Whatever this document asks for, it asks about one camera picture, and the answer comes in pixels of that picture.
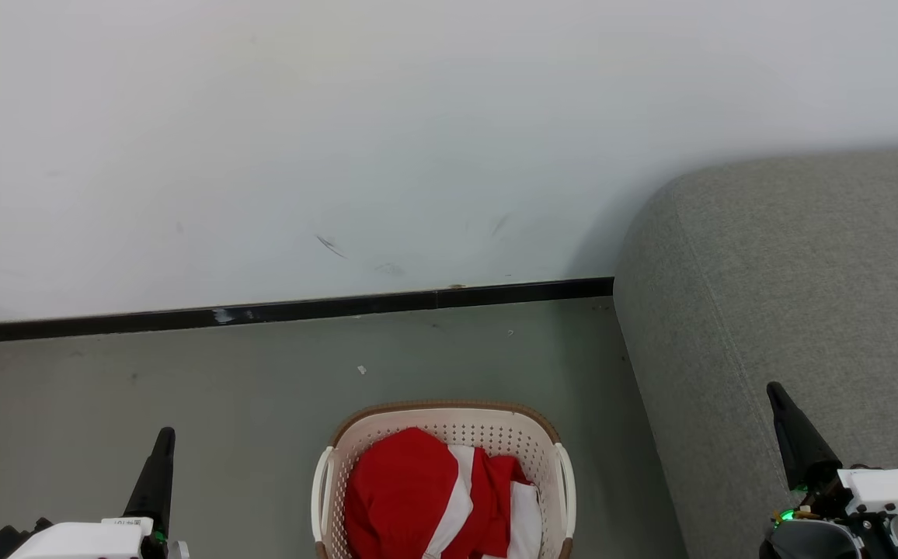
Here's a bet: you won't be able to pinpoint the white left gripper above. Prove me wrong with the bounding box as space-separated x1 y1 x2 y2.
5 427 190 559

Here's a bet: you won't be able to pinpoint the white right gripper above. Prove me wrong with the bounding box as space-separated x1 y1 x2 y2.
760 381 898 559

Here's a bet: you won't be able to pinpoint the red shorts with white stripe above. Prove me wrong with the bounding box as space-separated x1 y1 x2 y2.
344 427 532 559

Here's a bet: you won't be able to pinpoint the red and white shirt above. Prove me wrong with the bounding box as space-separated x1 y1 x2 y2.
483 480 544 559

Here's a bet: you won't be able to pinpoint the grey fabric sofa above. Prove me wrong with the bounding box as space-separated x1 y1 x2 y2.
613 146 898 559

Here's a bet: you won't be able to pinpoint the white plastic laundry basket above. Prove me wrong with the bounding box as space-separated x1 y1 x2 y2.
311 400 577 559

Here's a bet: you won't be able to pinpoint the black wall baseboard strip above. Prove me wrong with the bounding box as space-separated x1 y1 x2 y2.
0 276 615 346

